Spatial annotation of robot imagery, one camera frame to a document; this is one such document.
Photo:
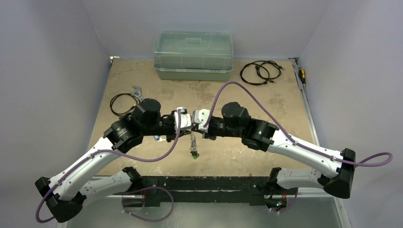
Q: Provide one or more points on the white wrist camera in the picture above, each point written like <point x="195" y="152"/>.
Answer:
<point x="199" y="119"/>
<point x="182" y="119"/>

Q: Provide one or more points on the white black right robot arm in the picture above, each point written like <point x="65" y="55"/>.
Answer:
<point x="330" y="170"/>

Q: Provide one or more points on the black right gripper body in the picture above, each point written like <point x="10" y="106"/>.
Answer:
<point x="208" y="132"/>

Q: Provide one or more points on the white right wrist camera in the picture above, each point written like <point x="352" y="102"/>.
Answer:
<point x="199" y="119"/>

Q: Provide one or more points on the key with blue tag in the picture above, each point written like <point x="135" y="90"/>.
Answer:
<point x="158" y="138"/>

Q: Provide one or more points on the black metal base rail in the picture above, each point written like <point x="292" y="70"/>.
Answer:
<point x="254" y="191"/>

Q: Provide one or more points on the yellow black screwdriver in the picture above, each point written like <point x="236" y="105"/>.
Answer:
<point x="302" y="77"/>

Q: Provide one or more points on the large metal keyring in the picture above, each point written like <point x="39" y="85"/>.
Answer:
<point x="193" y="146"/>

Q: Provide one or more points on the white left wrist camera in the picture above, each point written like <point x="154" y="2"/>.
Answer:
<point x="182" y="119"/>

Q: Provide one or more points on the red handled adjustable wrench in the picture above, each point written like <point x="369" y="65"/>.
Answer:
<point x="137" y="93"/>

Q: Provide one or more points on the green plastic storage box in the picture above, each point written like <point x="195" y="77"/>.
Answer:
<point x="193" y="55"/>

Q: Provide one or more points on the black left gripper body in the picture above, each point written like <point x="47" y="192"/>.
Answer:
<point x="166" y="128"/>

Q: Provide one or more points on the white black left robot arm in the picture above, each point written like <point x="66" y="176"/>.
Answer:
<point x="67" y="193"/>

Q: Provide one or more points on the key with green tag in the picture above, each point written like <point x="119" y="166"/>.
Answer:
<point x="195" y="154"/>

